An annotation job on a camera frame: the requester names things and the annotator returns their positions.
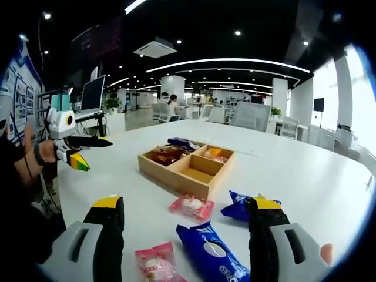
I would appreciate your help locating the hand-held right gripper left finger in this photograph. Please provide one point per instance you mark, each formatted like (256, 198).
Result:
(107, 235)

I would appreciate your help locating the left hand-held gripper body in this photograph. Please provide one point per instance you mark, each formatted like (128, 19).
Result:
(60, 123)

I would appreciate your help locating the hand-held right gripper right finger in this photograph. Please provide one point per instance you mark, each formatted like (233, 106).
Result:
(264, 235)

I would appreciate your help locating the blue cookie packet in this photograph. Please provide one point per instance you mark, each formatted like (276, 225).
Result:
(235, 208)
(211, 252)

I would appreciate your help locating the red snack packet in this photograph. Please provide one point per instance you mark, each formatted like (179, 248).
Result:
(158, 261)

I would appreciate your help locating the wooden divided container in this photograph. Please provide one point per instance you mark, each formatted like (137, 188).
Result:
(164, 176)

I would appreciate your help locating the silver blue candy packet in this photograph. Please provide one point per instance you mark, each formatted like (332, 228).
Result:
(182, 141)

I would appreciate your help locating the yellow marshmallow packet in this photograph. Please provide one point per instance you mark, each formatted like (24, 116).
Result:
(216, 152)

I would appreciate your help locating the person's left hand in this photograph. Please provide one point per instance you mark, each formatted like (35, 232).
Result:
(48, 151)

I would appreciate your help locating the person's right hand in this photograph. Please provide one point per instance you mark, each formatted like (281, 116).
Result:
(327, 252)

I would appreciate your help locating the black tripod stand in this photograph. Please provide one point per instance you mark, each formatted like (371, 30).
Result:
(101, 126)

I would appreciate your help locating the teal partition screen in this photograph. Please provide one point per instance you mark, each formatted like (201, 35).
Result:
(60, 101)

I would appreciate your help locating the black wristband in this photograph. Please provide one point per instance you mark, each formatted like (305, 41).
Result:
(38, 155)

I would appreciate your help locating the open silver laptop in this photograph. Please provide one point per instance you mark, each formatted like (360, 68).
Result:
(92, 94)

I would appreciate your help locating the green potted plant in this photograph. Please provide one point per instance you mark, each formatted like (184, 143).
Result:
(275, 111)
(113, 103)

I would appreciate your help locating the white table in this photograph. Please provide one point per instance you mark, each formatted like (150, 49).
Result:
(293, 176)

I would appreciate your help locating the person's dark clothing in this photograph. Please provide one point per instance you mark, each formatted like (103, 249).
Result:
(23, 223)

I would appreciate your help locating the white office chair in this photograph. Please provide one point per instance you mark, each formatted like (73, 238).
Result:
(166, 113)
(290, 127)

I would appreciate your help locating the white power strip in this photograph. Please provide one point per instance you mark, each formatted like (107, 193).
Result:
(249, 152)

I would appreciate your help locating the dark hanging display board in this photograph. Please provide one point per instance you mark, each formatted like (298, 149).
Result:
(100, 44)

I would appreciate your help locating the ceiling air conditioner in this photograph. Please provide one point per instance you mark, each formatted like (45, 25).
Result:
(155, 47)

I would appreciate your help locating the grey mesh office chair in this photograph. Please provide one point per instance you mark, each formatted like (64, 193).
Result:
(251, 116)

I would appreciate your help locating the white printer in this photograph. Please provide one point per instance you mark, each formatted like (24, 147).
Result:
(343, 133)

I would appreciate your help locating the black monitor on stand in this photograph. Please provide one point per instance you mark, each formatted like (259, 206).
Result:
(318, 104)

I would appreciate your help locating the blue white wall poster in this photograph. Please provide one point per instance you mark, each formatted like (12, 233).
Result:
(20, 94)

